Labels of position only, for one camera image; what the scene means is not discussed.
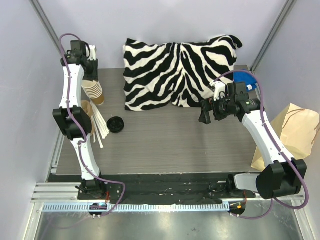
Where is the black plastic cup lid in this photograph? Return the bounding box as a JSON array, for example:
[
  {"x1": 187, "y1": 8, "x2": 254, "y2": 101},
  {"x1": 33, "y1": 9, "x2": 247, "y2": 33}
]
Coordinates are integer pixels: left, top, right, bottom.
[{"x1": 106, "y1": 116, "x2": 125, "y2": 134}]

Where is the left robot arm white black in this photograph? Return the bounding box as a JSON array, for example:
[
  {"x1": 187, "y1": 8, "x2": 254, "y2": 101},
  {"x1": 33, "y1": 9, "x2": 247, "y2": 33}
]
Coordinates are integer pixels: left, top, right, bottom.
[{"x1": 52, "y1": 39, "x2": 107, "y2": 200}]

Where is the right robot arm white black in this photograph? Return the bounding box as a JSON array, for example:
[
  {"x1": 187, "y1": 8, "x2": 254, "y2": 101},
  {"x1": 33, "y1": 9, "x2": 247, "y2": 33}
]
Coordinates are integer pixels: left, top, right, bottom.
[{"x1": 199, "y1": 81, "x2": 307, "y2": 200}]

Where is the stack of brown paper cups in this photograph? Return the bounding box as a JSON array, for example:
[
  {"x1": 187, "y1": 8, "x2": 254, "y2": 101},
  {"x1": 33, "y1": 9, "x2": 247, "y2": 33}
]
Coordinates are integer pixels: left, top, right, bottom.
[{"x1": 81, "y1": 79, "x2": 105, "y2": 106}]

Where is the brown cardboard cup carrier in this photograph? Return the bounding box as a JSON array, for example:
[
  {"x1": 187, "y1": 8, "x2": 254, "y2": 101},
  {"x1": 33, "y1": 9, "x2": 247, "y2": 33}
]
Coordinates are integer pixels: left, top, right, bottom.
[{"x1": 81, "y1": 100, "x2": 95, "y2": 136}]

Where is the blue cloth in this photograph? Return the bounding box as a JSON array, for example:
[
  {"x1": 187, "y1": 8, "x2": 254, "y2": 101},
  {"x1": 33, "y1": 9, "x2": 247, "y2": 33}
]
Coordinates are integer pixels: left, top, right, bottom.
[{"x1": 233, "y1": 69, "x2": 257, "y2": 92}]

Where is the white wrapped straws bundle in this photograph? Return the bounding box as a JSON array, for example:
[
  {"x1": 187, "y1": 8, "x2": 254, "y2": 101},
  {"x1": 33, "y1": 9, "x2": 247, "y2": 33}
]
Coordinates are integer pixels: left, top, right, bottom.
[{"x1": 89, "y1": 101, "x2": 110, "y2": 149}]

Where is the zebra print pillow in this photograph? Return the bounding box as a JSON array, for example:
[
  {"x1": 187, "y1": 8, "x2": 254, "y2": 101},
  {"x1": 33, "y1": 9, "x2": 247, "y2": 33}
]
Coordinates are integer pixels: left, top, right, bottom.
[{"x1": 123, "y1": 35, "x2": 243, "y2": 112}]

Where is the brown paper bag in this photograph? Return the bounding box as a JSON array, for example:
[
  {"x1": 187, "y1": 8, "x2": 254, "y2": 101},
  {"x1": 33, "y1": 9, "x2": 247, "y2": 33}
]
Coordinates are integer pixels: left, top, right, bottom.
[{"x1": 250, "y1": 102, "x2": 320, "y2": 172}]

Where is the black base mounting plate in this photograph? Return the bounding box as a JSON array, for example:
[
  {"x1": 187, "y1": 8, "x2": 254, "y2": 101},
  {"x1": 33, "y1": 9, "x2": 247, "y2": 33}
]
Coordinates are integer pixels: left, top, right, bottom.
[{"x1": 48, "y1": 172, "x2": 256, "y2": 205}]

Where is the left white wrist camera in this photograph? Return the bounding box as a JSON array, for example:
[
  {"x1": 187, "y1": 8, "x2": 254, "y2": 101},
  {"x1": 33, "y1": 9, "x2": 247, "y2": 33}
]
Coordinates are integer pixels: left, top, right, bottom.
[{"x1": 86, "y1": 45, "x2": 97, "y2": 61}]

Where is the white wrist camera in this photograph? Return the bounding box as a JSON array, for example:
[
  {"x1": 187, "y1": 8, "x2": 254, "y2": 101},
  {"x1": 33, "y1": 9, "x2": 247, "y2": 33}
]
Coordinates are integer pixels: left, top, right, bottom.
[
  {"x1": 86, "y1": 45, "x2": 97, "y2": 61},
  {"x1": 209, "y1": 80, "x2": 226, "y2": 101}
]

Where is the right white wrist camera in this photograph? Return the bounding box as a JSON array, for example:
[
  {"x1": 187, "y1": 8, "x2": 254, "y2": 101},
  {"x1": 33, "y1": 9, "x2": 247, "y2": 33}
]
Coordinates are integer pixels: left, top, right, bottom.
[{"x1": 209, "y1": 80, "x2": 226, "y2": 101}]

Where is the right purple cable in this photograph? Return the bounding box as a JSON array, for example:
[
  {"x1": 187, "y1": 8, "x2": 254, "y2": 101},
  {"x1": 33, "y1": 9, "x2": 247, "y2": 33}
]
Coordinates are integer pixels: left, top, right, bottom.
[{"x1": 212, "y1": 69, "x2": 310, "y2": 221}]

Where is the purple cable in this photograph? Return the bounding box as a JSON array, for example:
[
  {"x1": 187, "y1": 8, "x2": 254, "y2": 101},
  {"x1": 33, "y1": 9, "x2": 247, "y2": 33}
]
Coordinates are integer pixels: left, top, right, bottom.
[
  {"x1": 58, "y1": 33, "x2": 126, "y2": 220},
  {"x1": 212, "y1": 69, "x2": 310, "y2": 221}
]

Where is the left aluminium frame post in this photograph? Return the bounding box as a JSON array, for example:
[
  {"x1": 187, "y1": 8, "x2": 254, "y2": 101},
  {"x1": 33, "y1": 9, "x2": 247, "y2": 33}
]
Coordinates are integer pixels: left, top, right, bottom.
[{"x1": 29, "y1": 0, "x2": 60, "y2": 52}]

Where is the aluminium frame post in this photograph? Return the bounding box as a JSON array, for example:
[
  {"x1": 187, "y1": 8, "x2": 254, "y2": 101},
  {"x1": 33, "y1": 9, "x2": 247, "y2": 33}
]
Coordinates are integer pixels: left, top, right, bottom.
[
  {"x1": 249, "y1": 0, "x2": 297, "y2": 73},
  {"x1": 29, "y1": 0, "x2": 60, "y2": 52}
]

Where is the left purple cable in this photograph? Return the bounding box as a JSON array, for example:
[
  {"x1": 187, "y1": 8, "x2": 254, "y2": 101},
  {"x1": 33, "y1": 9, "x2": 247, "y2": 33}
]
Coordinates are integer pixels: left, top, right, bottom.
[{"x1": 58, "y1": 33, "x2": 126, "y2": 220}]

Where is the right aluminium frame post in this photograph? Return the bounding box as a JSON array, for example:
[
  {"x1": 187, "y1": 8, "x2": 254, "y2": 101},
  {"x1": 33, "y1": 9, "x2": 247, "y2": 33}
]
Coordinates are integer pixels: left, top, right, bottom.
[{"x1": 249, "y1": 0, "x2": 297, "y2": 73}]

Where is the white slotted cable duct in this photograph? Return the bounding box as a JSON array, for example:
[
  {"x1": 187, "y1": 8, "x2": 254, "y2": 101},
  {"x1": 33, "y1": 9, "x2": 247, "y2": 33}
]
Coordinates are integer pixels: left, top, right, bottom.
[{"x1": 42, "y1": 202, "x2": 230, "y2": 213}]

